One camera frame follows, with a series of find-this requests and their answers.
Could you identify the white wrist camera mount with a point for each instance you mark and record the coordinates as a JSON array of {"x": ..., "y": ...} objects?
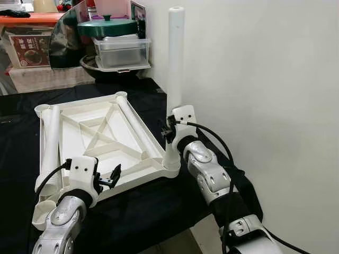
[
  {"x": 185, "y": 116},
  {"x": 79, "y": 169}
]

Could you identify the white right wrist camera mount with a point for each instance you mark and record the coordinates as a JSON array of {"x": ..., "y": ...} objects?
[{"x": 185, "y": 116}]

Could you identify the black wok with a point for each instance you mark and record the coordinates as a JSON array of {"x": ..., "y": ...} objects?
[{"x": 98, "y": 71}]

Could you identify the clear plastic storage container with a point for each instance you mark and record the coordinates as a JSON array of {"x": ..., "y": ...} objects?
[{"x": 121, "y": 53}]

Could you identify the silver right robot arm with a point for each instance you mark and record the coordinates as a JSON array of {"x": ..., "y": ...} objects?
[{"x": 209, "y": 174}]

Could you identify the small black remote-like object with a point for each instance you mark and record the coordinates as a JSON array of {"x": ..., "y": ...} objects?
[{"x": 13, "y": 13}]

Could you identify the orange-lid clear storage box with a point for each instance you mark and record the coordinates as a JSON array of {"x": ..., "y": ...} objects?
[{"x": 32, "y": 50}]

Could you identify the green pot lid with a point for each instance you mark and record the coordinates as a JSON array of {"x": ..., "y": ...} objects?
[{"x": 106, "y": 27}]

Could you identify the dark framed tablet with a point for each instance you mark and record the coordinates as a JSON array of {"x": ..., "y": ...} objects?
[{"x": 139, "y": 16}]

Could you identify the black tablecloth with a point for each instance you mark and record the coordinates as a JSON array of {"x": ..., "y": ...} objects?
[{"x": 132, "y": 211}]

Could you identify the white lace cloth cover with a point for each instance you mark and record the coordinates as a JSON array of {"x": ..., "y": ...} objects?
[{"x": 42, "y": 79}]

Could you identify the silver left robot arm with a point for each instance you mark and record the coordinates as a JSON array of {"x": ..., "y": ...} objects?
[{"x": 61, "y": 225}]

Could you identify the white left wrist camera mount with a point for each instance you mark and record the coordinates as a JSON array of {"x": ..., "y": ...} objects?
[{"x": 79, "y": 169}]

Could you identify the white plastic table top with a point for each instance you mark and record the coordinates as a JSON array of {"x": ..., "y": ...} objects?
[{"x": 106, "y": 137}]

